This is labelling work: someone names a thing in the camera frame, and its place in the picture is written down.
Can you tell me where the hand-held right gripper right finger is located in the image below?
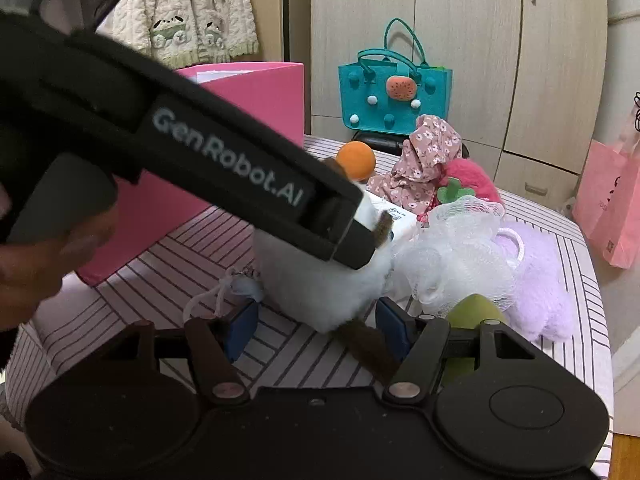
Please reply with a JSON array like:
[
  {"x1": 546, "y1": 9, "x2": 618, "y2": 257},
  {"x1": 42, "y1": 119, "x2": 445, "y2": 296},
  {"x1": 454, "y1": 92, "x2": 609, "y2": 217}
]
[{"x1": 375, "y1": 296, "x2": 538, "y2": 406}]

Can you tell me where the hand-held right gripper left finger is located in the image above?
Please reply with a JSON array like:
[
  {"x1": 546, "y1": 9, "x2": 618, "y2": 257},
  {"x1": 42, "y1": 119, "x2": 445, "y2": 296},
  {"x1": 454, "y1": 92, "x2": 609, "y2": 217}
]
[{"x1": 97, "y1": 300, "x2": 261, "y2": 406}]

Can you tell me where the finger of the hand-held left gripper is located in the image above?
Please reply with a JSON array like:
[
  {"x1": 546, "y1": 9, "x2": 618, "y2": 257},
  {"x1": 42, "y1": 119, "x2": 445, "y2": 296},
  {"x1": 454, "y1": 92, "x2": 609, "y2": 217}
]
[{"x1": 330, "y1": 194, "x2": 379, "y2": 272}]

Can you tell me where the white tissue pack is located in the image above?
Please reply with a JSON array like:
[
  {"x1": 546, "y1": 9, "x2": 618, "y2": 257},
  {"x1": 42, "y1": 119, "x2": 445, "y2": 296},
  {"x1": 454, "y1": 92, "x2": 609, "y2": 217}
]
[{"x1": 367, "y1": 191, "x2": 419, "y2": 247}]

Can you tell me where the white panda plush toy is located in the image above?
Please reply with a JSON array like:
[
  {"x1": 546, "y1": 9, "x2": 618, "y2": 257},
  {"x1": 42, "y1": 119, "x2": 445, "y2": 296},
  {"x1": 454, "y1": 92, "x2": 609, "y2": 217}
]
[{"x1": 252, "y1": 157, "x2": 398, "y2": 381}]

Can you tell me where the green makeup sponge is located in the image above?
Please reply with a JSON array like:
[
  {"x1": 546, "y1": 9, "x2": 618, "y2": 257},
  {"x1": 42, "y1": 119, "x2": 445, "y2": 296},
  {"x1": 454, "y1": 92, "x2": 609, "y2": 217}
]
[{"x1": 442, "y1": 294, "x2": 507, "y2": 388}]

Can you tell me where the pink cardboard box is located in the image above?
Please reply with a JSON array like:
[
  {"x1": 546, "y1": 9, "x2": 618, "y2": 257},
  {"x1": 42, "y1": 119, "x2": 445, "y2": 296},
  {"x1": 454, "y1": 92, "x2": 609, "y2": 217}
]
[{"x1": 75, "y1": 62, "x2": 305, "y2": 287}]

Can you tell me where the white mesh bath pouf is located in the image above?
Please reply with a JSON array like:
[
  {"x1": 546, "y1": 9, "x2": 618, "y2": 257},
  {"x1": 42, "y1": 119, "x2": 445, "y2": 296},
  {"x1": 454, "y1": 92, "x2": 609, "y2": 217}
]
[{"x1": 394, "y1": 195, "x2": 522, "y2": 319}]

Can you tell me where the pink fluffy strawberry plush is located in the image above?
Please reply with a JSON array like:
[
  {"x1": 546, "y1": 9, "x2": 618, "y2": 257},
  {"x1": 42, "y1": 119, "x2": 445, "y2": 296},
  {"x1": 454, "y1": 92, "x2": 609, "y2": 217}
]
[{"x1": 436, "y1": 157, "x2": 504, "y2": 207}]

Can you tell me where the purple plush toy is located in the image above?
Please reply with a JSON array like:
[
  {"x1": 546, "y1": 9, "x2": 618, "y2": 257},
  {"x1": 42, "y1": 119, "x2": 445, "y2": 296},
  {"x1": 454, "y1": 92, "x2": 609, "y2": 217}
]
[{"x1": 492, "y1": 222, "x2": 576, "y2": 342}]

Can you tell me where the person's left hand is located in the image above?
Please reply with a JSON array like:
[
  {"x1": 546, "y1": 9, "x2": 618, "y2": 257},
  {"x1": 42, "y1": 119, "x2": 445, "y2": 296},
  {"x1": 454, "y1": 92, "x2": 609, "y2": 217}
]
[{"x1": 0, "y1": 205, "x2": 121, "y2": 332}]

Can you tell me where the striped table cover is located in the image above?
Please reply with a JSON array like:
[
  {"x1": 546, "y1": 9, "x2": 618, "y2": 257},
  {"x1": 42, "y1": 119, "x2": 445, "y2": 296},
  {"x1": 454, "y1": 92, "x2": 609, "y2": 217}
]
[{"x1": 4, "y1": 134, "x2": 615, "y2": 466}]

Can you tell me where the orange makeup sponge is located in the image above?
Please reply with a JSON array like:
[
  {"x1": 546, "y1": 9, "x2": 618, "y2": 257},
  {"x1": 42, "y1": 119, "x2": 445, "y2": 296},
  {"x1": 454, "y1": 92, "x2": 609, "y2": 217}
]
[{"x1": 336, "y1": 141, "x2": 377, "y2": 181}]

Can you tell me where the pink floral cloth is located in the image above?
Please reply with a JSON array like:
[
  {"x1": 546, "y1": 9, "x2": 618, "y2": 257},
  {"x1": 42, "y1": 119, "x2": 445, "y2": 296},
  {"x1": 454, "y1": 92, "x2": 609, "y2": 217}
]
[{"x1": 367, "y1": 115, "x2": 463, "y2": 217}]

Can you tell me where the white fluffy hanging garment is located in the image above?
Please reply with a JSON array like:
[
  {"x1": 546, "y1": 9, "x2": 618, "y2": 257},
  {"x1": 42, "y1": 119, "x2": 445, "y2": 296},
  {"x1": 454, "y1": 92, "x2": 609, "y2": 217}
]
[{"x1": 109, "y1": 0, "x2": 262, "y2": 69}]

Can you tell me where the black suitcase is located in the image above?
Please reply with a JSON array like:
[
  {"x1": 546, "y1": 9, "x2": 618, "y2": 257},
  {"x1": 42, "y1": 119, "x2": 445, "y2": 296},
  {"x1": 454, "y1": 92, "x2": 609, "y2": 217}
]
[{"x1": 349, "y1": 129, "x2": 472, "y2": 162}]

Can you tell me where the teal felt tote bag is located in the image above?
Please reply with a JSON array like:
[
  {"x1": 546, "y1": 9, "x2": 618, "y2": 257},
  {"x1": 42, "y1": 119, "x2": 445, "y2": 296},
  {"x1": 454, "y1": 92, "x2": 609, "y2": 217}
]
[{"x1": 338, "y1": 18, "x2": 454, "y2": 137}]

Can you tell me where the beige wardrobe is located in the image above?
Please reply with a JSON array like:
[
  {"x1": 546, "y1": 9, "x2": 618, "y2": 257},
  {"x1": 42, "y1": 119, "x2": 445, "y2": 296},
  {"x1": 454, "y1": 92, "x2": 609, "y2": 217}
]
[{"x1": 309, "y1": 0, "x2": 608, "y2": 211}]

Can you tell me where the pink shopping bag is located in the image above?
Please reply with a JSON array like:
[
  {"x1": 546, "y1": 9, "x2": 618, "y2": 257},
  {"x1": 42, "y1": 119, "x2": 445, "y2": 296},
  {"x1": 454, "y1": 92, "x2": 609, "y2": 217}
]
[{"x1": 572, "y1": 139, "x2": 640, "y2": 269}]

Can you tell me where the white keychain strap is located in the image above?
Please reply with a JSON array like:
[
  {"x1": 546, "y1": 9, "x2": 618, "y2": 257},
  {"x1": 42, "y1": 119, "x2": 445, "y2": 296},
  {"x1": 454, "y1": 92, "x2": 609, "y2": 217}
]
[{"x1": 182, "y1": 267, "x2": 262, "y2": 322}]

